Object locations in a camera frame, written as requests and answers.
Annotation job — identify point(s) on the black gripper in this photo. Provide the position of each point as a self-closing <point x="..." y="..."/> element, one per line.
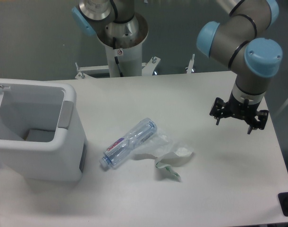
<point x="241" y="106"/>

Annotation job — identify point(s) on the white green plastic wrapper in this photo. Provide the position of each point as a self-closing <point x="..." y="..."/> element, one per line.
<point x="166" y="152"/>

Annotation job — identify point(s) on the clear plastic water bottle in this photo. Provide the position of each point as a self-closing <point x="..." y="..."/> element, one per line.
<point x="119" y="150"/>

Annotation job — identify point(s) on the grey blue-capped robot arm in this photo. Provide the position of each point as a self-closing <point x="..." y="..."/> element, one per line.
<point x="237" y="45"/>

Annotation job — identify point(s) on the white trash can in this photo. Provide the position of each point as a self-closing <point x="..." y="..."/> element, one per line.
<point x="41" y="134"/>

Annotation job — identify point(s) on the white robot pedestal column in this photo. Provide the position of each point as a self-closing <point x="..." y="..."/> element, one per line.
<point x="126" y="62"/>

